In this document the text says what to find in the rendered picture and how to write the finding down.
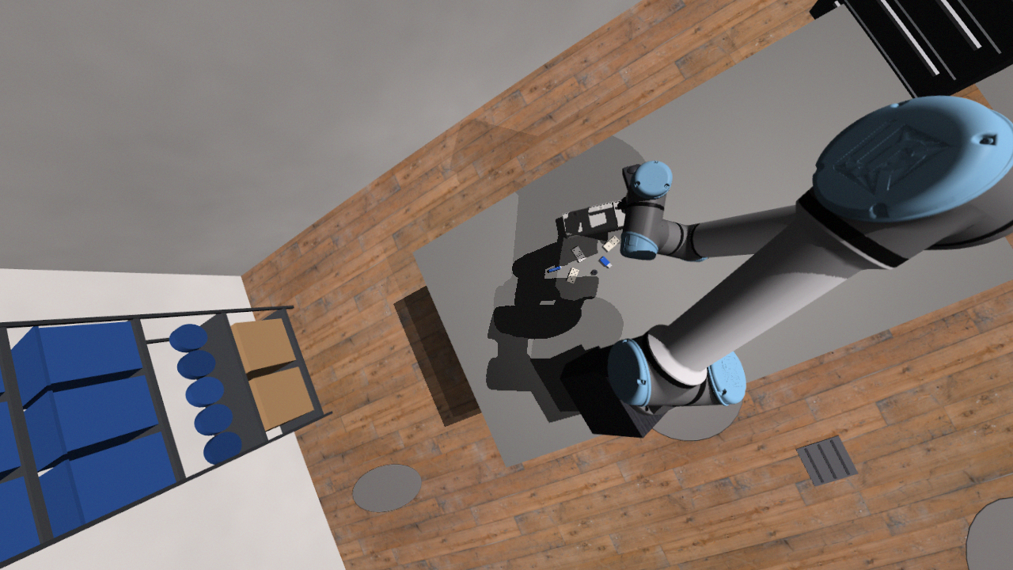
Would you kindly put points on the white rack of bins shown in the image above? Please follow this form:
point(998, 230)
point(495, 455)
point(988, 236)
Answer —
point(577, 223)

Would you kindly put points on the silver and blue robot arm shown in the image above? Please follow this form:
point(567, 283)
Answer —
point(935, 169)

